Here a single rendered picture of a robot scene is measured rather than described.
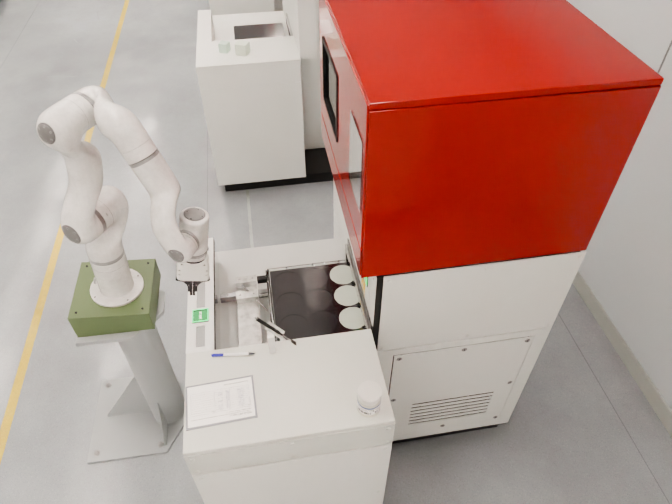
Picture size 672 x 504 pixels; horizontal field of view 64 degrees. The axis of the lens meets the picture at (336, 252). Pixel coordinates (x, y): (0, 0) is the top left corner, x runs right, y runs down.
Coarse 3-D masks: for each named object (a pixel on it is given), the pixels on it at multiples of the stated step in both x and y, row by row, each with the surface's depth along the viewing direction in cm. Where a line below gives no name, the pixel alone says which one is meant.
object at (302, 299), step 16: (272, 272) 211; (288, 272) 211; (304, 272) 211; (320, 272) 211; (272, 288) 205; (288, 288) 206; (304, 288) 205; (320, 288) 205; (336, 288) 205; (288, 304) 200; (304, 304) 200; (320, 304) 200; (336, 304) 200; (288, 320) 195; (304, 320) 195; (320, 320) 195; (336, 320) 195; (288, 336) 190; (304, 336) 190
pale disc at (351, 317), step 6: (342, 312) 197; (348, 312) 197; (354, 312) 197; (360, 312) 197; (342, 318) 195; (348, 318) 195; (354, 318) 195; (360, 318) 195; (342, 324) 193; (348, 324) 193; (354, 324) 193; (360, 324) 193
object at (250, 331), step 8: (240, 288) 208; (248, 288) 208; (256, 288) 208; (240, 304) 202; (248, 304) 202; (256, 304) 202; (240, 312) 200; (248, 312) 200; (256, 312) 200; (240, 320) 197; (248, 320) 197; (240, 328) 194; (248, 328) 194; (256, 328) 194; (240, 336) 192; (248, 336) 192; (256, 336) 192; (240, 344) 190
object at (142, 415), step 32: (160, 288) 216; (128, 352) 219; (160, 352) 229; (128, 384) 248; (160, 384) 238; (96, 416) 264; (128, 416) 264; (160, 416) 249; (96, 448) 252; (128, 448) 252; (160, 448) 252
